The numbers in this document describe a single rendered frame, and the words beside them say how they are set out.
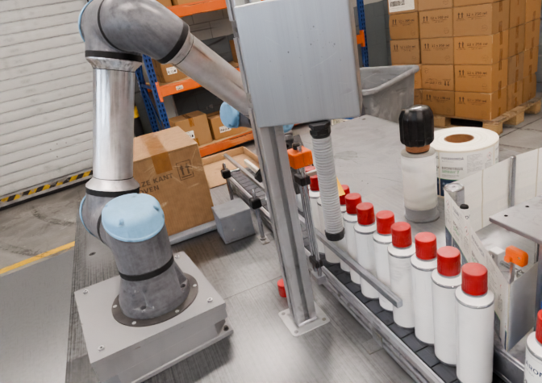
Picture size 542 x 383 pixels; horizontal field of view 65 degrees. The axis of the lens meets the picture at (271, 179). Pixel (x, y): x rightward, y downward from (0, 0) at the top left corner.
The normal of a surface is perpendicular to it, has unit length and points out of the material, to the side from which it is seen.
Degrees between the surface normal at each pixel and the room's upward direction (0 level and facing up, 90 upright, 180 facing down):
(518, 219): 0
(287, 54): 90
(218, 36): 90
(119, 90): 89
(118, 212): 9
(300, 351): 0
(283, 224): 90
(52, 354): 0
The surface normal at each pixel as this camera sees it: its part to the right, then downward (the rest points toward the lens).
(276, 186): 0.37, 0.29
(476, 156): 0.00, 0.38
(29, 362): -0.18, -0.91
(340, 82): -0.21, 0.41
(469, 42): -0.79, 0.35
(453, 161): -0.46, 0.42
